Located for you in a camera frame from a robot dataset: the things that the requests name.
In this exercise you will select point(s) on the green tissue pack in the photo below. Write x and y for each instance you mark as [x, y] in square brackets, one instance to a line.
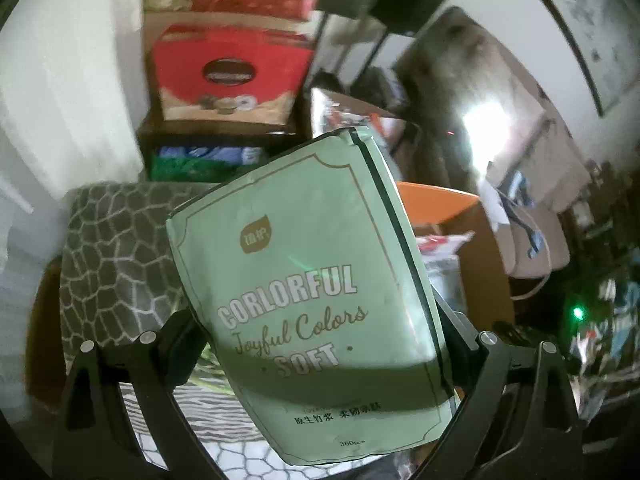
[300, 260]

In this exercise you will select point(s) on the beige canvas bag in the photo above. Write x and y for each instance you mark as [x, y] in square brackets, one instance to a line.
[530, 240]

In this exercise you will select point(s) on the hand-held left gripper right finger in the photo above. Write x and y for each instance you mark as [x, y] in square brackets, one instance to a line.
[492, 375]

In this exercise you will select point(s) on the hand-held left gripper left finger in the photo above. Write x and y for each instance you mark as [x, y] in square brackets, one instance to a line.
[150, 375]

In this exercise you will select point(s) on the framed wall picture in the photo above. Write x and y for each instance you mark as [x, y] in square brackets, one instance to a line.
[600, 25]

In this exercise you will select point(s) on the blue and green packets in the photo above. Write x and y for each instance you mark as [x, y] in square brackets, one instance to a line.
[200, 162]

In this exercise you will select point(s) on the shiny printed snack bag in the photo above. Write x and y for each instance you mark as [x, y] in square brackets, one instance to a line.
[340, 115]

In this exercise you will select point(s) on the orange cardboard box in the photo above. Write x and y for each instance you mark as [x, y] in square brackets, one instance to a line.
[430, 205]

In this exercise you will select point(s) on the red coffee gift box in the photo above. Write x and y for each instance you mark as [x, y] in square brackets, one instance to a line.
[190, 70]

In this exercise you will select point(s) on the grey white patterned blanket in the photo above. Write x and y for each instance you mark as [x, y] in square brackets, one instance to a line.
[110, 260]

